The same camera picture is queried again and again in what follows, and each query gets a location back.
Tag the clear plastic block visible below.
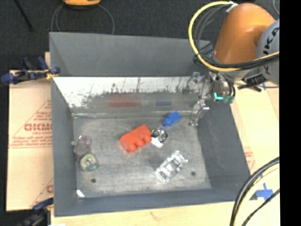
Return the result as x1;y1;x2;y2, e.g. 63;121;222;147
154;150;189;184

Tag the black silver round thing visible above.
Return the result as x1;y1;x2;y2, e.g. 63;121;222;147
150;127;169;148

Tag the black cylinder on white bracket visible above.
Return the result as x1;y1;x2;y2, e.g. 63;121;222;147
237;74;265;92

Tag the grey metal bin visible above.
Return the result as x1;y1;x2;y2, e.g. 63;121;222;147
48;32;252;217

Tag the blue toy brick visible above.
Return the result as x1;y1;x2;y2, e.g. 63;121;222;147
162;111;182;128

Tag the brown cardboard board red print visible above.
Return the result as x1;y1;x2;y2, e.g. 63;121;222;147
5;51;55;212

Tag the orange-red toy brick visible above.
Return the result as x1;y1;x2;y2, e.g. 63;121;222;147
119;124;152;153

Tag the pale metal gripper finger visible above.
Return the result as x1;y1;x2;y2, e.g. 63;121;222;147
187;71;204;93
189;99;211;127

